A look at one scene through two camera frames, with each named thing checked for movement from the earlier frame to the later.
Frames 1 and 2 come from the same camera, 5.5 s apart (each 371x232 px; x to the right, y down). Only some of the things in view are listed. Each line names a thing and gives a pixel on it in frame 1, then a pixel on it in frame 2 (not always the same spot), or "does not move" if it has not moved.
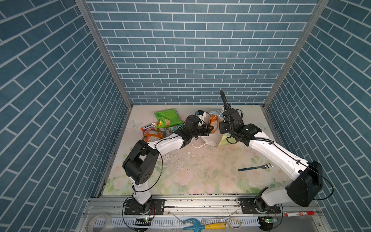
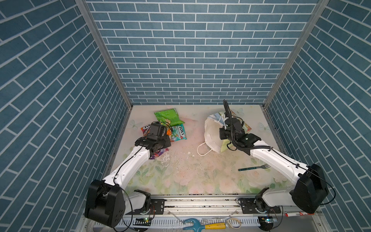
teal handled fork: x=266 y=166 does not move
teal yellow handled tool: x=195 y=226 does not move
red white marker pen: x=288 y=214 does not move
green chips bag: x=167 y=118 does not move
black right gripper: x=221 y=126 → x=221 y=132
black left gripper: x=206 y=130 → x=167 y=142
